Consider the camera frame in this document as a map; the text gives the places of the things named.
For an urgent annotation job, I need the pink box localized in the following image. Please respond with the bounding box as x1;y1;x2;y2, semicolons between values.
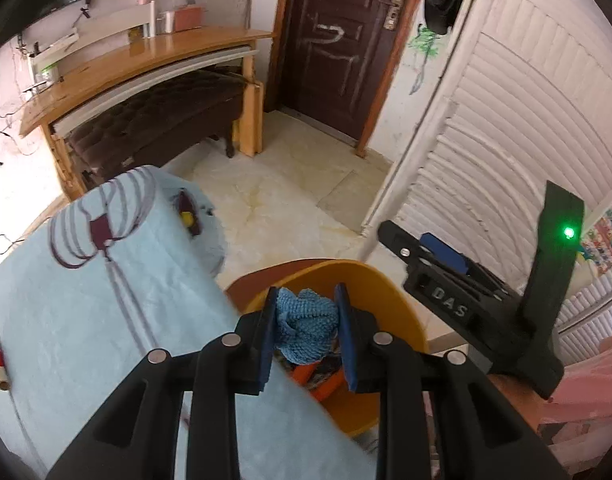
173;5;207;31

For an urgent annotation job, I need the colourful cartoon poster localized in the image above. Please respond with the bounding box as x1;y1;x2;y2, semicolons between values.
578;192;612;276

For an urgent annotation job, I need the person's right forearm pink sleeve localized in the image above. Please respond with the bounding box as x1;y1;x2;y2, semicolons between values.
533;335;612;461

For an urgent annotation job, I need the long plain orange box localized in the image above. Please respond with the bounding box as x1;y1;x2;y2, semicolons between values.
292;364;348;402

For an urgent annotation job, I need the metal door lock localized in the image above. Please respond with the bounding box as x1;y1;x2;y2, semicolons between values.
383;0;407;31

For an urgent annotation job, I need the wooden desk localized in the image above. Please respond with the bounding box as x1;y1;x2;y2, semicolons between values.
18;29;277;201

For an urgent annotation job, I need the dark brown door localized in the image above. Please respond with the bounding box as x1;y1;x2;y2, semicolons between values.
266;0;432;158

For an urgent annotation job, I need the black tufted bench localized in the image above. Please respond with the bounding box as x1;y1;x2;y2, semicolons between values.
66;67;249;186

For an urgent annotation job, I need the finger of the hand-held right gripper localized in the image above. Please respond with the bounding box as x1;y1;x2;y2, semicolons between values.
377;219;439;267
419;232;513;297

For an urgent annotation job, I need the white rail under desk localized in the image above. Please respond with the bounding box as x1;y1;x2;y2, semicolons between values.
51;45;254;136

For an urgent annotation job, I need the person's right hand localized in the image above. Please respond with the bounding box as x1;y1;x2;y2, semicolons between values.
487;375;545;442

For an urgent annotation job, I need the blue knitted cloth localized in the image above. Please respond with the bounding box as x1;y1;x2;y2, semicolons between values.
273;287;343;366

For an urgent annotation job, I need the yellow plastic bin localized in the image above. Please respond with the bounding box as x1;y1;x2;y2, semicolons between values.
225;258;429;438

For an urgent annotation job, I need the light blue printed tablecloth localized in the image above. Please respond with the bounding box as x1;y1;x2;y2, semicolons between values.
0;165;382;480

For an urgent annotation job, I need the white louvered door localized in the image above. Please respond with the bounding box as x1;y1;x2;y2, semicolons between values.
361;0;612;376

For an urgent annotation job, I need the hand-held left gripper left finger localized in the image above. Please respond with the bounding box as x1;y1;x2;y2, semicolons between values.
46;286;279;480

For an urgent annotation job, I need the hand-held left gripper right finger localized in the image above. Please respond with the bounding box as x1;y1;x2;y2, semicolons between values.
334;283;569;480

